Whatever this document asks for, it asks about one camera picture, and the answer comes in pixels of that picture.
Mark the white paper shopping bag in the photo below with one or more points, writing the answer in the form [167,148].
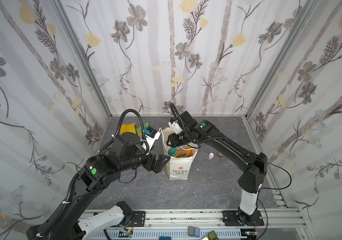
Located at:
[178,168]

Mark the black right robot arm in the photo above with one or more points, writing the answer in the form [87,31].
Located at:
[189,132]

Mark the green yellow object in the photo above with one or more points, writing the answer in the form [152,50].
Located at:
[210,236]

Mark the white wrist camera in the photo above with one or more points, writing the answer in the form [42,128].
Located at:
[174,125]
[149,137]

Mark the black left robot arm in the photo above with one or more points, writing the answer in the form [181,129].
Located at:
[123,152]

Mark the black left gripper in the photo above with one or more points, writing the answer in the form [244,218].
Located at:
[154,162]

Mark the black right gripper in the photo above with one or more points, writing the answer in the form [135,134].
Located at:
[172,140]

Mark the green snack bag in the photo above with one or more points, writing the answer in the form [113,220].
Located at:
[139,131]

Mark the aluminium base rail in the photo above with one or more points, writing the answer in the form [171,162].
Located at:
[268,224]

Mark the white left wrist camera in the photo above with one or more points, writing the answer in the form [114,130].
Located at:
[149,137]

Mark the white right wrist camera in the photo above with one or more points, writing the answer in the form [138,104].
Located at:
[174,125]

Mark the orange snack pack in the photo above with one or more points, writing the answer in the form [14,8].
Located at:
[180,152]

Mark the yellow chip bag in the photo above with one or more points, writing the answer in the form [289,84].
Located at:
[128,128]

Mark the green yellow snack pack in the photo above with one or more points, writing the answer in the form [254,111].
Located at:
[146,125]

